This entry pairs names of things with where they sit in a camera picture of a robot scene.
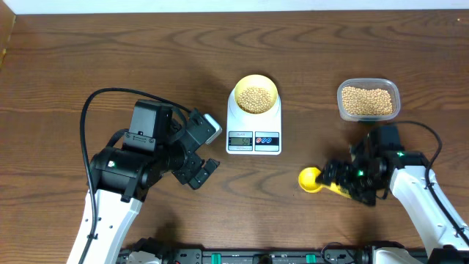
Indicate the clear plastic container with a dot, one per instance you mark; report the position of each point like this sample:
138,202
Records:
370,83

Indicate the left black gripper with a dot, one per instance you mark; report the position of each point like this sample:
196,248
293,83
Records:
187,171

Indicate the yellow measuring scoop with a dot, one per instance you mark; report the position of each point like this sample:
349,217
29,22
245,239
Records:
307,181

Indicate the pale yellow bowl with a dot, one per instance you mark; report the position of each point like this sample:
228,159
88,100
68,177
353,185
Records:
256,81

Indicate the soybeans in bowl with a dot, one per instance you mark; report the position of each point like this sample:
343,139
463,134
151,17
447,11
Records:
255,100

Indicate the white digital kitchen scale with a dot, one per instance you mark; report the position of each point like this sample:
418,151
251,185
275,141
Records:
253,134

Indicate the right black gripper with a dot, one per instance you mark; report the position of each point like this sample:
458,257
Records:
344,169

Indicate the soybeans pile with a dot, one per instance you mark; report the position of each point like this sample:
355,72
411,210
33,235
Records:
358,101

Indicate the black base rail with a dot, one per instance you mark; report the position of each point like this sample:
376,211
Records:
150,250

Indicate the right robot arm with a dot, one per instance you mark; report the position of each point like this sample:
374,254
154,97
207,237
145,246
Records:
413,183

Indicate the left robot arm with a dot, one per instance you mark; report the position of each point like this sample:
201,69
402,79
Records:
135,159

